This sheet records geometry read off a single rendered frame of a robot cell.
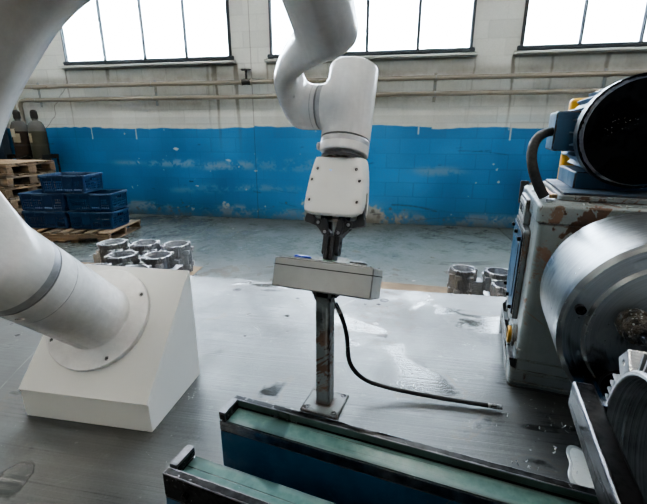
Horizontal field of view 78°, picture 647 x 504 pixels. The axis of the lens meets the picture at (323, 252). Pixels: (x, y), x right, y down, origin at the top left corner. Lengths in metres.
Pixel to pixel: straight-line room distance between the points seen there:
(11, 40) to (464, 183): 5.65
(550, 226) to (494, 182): 5.19
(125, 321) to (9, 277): 0.23
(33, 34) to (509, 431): 0.80
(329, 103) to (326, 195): 0.15
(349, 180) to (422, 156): 5.15
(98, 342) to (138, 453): 0.19
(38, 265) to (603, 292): 0.71
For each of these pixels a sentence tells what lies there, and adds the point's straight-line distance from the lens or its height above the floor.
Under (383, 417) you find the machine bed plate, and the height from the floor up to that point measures 0.80.
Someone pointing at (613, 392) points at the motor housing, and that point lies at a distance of 0.48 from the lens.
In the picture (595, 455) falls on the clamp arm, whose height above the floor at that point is 1.02.
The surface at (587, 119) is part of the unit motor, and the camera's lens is 0.84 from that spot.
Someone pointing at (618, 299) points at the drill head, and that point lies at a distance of 0.58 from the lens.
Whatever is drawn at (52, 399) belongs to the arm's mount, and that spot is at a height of 0.84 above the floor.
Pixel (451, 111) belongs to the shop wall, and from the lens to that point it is 5.82.
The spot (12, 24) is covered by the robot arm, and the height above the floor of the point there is 1.36.
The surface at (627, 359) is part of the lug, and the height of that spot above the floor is 1.08.
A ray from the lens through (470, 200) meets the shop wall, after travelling 5.93.
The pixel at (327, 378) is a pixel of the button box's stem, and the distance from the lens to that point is 0.73.
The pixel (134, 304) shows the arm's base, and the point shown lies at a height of 0.98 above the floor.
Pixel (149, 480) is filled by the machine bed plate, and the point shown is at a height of 0.80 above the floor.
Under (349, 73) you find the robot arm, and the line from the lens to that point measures 0.71.
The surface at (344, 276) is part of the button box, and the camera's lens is 0.62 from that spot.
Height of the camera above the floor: 1.27
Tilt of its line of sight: 17 degrees down
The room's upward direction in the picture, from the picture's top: straight up
